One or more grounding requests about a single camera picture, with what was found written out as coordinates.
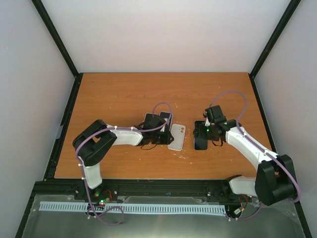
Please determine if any white phone case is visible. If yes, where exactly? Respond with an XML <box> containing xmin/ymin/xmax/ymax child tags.
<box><xmin>167</xmin><ymin>124</ymin><xmax>186</xmax><ymax>151</ymax></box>

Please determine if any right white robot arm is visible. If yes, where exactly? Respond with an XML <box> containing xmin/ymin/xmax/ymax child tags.
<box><xmin>194</xmin><ymin>105</ymin><xmax>300</xmax><ymax>206</ymax></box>

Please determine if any black frame post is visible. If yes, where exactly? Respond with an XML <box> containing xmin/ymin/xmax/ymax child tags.
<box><xmin>31</xmin><ymin>0</ymin><xmax>84</xmax><ymax>77</ymax></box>
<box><xmin>249</xmin><ymin>0</ymin><xmax>301</xmax><ymax>80</ymax></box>

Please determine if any black phone green edge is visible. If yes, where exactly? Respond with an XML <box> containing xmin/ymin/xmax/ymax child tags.
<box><xmin>193</xmin><ymin>120</ymin><xmax>208</xmax><ymax>150</ymax></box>

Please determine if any left black frame post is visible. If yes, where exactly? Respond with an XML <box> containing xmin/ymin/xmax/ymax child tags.
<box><xmin>31</xmin><ymin>0</ymin><xmax>84</xmax><ymax>77</ymax></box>

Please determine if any lavender phone case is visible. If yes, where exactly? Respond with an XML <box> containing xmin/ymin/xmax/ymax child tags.
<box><xmin>159</xmin><ymin>112</ymin><xmax>173</xmax><ymax>126</ymax></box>

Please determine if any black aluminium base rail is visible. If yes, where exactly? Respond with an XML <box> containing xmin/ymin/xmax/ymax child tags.
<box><xmin>31</xmin><ymin>179</ymin><xmax>251</xmax><ymax>205</ymax></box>

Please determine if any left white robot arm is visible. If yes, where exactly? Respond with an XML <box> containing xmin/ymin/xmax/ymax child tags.
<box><xmin>72</xmin><ymin>112</ymin><xmax>174</xmax><ymax>200</ymax></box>

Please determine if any light blue cable duct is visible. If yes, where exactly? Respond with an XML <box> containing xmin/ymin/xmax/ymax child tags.
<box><xmin>38</xmin><ymin>201</ymin><xmax>226</xmax><ymax>216</ymax></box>

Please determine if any right black frame post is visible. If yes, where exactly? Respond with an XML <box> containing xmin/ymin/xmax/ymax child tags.
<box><xmin>249</xmin><ymin>0</ymin><xmax>301</xmax><ymax>80</ymax></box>

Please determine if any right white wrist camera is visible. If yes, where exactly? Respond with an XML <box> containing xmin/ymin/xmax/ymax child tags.
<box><xmin>203</xmin><ymin>111</ymin><xmax>212</xmax><ymax>127</ymax></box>

